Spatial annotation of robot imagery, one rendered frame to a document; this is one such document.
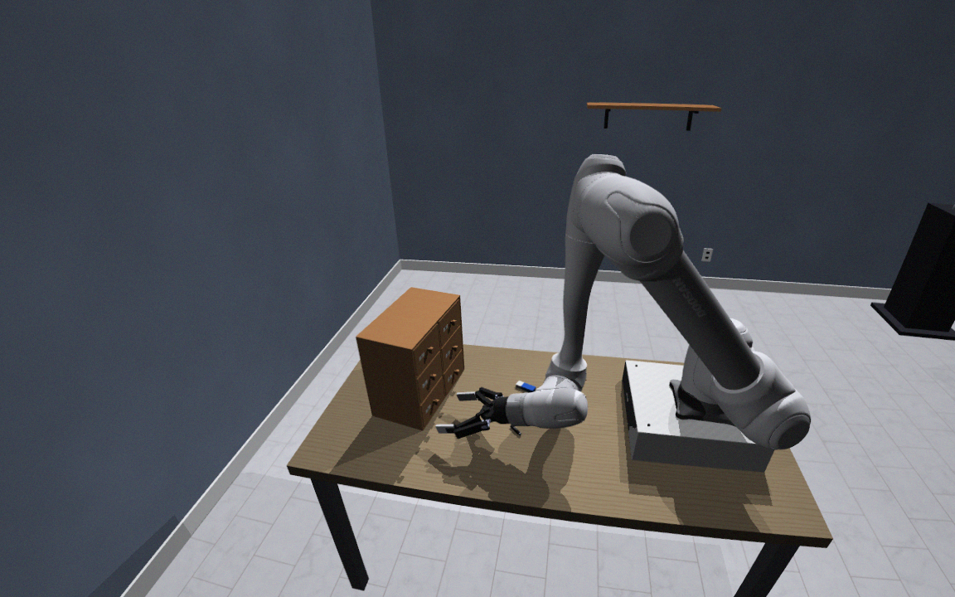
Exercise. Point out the brown wooden drawer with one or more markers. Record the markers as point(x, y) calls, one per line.
point(422, 352)
point(449, 322)
point(434, 371)
point(456, 367)
point(432, 401)
point(451, 347)

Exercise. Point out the brown wooden chest of drawers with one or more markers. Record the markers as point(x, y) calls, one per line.
point(386, 351)

